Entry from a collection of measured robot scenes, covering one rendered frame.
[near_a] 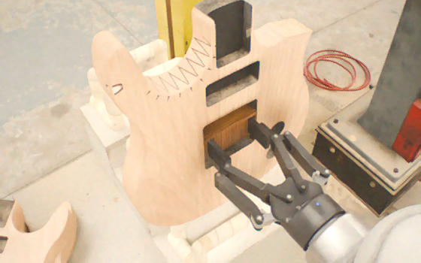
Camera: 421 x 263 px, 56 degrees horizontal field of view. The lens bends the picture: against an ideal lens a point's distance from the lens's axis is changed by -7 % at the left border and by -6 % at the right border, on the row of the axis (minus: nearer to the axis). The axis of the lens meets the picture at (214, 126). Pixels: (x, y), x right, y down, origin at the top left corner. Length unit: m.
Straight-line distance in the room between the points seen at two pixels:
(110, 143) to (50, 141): 1.59
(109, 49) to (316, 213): 0.31
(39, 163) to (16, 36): 1.31
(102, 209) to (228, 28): 0.63
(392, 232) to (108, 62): 0.31
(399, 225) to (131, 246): 0.73
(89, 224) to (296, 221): 0.60
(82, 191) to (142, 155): 0.53
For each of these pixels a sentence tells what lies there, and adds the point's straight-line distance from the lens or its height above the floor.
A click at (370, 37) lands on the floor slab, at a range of 3.26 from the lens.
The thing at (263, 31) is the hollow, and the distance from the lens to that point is 0.61.
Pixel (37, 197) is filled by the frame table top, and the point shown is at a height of 0.93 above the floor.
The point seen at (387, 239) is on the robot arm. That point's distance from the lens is 0.33.
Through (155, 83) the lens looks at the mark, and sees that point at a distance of 0.52.
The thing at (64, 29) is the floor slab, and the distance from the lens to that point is 3.33.
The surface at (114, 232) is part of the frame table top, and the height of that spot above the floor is 0.93.
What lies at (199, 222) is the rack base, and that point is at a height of 0.94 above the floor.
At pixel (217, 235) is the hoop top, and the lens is 0.83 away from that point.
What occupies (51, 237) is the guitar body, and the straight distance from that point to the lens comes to 0.91.
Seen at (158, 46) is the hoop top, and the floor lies 1.21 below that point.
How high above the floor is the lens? 1.80
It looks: 49 degrees down
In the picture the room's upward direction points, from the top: straight up
